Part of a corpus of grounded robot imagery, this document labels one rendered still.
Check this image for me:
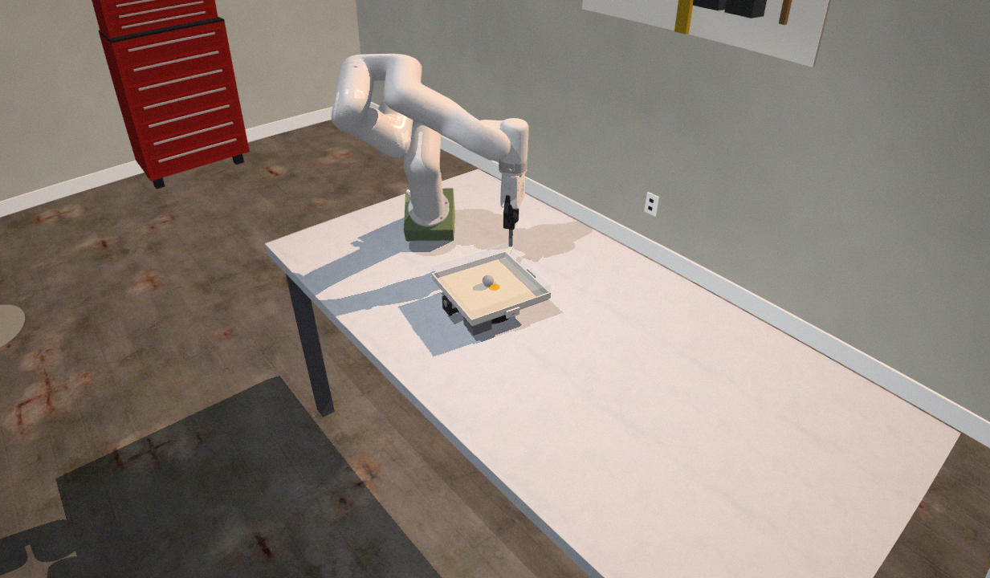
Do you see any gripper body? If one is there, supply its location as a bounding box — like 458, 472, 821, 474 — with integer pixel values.
499, 170, 527, 210

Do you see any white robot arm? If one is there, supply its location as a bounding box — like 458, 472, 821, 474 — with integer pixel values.
331, 54, 528, 226

